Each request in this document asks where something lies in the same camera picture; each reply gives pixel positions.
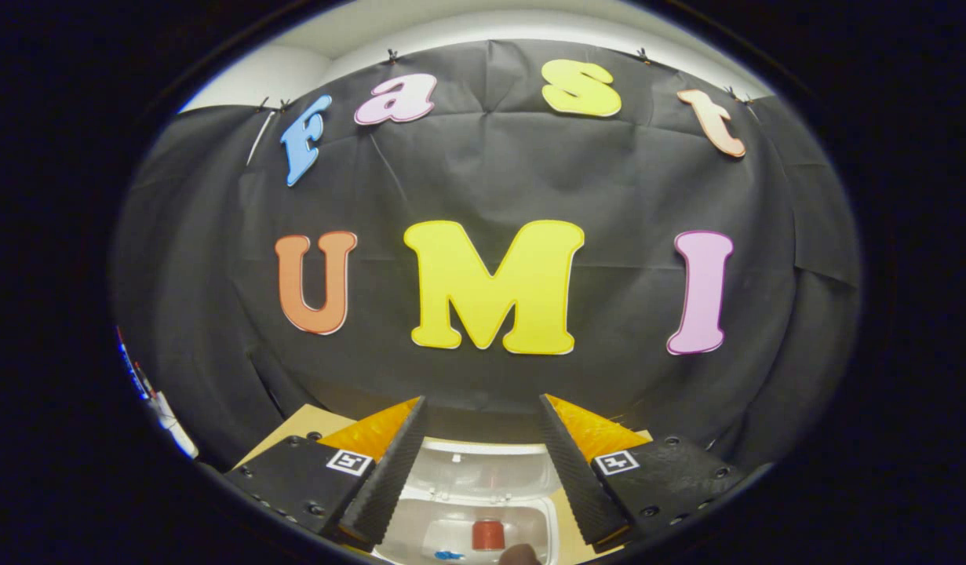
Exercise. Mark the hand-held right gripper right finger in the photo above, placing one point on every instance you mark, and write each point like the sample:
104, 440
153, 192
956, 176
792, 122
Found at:
577, 479

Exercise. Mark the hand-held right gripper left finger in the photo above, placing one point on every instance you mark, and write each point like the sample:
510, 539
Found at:
392, 479

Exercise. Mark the white desktop garbage bin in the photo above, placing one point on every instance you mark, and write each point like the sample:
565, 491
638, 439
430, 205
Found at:
482, 486

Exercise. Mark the blue paper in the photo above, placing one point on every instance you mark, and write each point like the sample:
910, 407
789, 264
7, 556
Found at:
449, 555

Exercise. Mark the red pop can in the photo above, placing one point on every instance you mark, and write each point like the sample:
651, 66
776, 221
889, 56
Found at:
488, 535

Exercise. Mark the black backdrop cloth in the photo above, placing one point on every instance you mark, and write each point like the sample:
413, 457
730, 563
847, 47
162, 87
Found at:
482, 173

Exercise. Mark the colourful wall poster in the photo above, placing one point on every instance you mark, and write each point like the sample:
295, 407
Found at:
131, 361

